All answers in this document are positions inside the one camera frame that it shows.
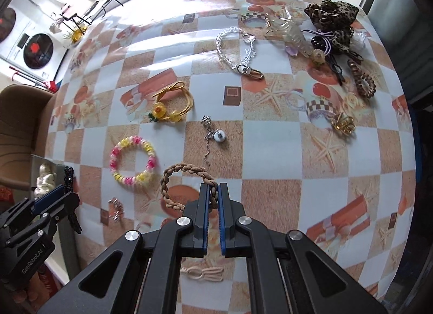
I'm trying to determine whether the beige loop hair clip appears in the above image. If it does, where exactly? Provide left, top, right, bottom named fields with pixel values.
left=181, top=266, right=224, bottom=283

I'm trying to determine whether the silver chain ball charm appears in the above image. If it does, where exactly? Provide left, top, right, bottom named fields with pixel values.
left=200, top=115, right=227, bottom=167

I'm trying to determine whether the small silver earring clip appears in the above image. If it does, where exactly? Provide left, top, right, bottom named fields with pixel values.
left=109, top=197, right=124, bottom=222

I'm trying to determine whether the brown spiral hair tie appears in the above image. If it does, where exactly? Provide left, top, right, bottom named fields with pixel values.
left=346, top=58, right=377, bottom=99

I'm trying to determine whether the black bobby pin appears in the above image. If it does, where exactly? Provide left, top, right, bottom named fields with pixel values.
left=325, top=52, right=345, bottom=86

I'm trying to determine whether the gold metal hair clip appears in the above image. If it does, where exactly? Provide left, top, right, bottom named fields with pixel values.
left=330, top=112, right=356, bottom=137

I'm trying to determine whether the clear crystal chain necklace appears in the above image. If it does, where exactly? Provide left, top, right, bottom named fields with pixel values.
left=215, top=25, right=265, bottom=81

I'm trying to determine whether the leopard print scrunchie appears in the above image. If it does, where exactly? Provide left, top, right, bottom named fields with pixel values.
left=304, top=0, right=359, bottom=56

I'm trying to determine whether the patterned vinyl tablecloth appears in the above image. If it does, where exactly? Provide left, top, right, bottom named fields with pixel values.
left=45, top=0, right=415, bottom=299

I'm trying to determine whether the braided tan leather bracelet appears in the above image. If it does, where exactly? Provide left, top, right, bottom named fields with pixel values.
left=160, top=162, right=219, bottom=214

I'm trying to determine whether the tan leather chair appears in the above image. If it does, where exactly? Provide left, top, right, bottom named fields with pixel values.
left=1, top=84, right=57, bottom=191

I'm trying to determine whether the black purple hair tie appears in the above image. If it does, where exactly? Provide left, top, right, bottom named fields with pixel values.
left=301, top=28, right=339, bottom=55

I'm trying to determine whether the transparent fish hair claw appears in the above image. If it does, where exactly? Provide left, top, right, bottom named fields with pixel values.
left=265, top=8, right=313, bottom=57

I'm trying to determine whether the white polka dot scrunchie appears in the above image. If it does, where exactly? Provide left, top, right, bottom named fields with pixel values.
left=33, top=163, right=56, bottom=198

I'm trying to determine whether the black metal folding rack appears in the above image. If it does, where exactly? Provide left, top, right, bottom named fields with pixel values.
left=49, top=0, right=125, bottom=34

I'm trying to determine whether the pink yellow beaded bracelet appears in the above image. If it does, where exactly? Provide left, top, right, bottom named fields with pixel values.
left=109, top=135, right=159, bottom=186

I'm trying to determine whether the white washing machine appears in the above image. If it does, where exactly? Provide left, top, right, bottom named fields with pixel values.
left=1, top=0, right=67, bottom=81

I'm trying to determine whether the yellow flower cord bracelet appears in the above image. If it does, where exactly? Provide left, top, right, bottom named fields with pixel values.
left=147, top=80, right=195, bottom=124

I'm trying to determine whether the black beaded hair clip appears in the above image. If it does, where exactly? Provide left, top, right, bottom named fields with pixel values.
left=64, top=167, right=82, bottom=234

